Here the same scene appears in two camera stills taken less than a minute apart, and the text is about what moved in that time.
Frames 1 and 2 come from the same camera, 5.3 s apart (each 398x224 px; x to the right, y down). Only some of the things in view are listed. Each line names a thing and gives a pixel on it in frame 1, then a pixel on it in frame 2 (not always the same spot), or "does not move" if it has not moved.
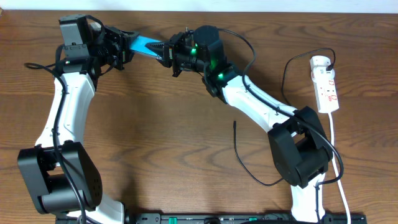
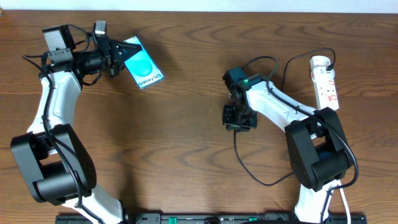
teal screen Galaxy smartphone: (137, 45) → (142, 67)
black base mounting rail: (237, 218) does not move
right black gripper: (169, 53) → (230, 124)
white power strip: (326, 95) does not move
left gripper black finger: (132, 35) → (122, 51)
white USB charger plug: (318, 65) does not move
